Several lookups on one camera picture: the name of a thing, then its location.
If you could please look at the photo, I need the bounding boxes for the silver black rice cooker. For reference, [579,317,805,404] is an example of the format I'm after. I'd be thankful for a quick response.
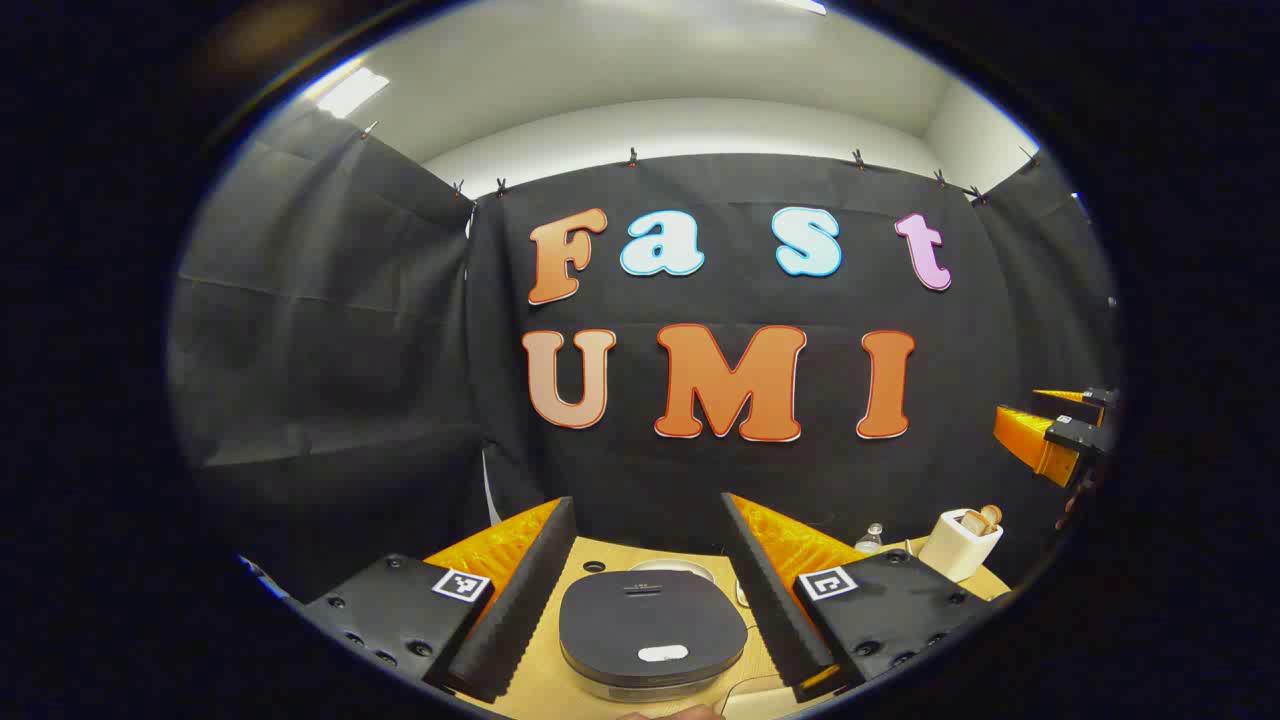
[558,570,750,702]

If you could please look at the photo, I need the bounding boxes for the black backdrop cloth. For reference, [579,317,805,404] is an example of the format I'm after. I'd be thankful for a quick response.
[170,105,1121,601]

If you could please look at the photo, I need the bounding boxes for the white toaster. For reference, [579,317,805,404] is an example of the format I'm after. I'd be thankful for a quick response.
[917,508,1004,584]

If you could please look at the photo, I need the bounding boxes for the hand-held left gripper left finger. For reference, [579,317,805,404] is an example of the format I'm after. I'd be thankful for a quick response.
[300,497,579,704]

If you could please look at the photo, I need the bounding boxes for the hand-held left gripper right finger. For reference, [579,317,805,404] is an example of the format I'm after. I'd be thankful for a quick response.
[720,492,996,703]

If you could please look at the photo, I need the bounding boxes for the ceiling light panel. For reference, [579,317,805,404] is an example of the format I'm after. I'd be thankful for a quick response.
[318,67,390,120]

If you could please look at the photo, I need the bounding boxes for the white round plate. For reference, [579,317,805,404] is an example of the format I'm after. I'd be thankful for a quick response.
[628,558,717,584]

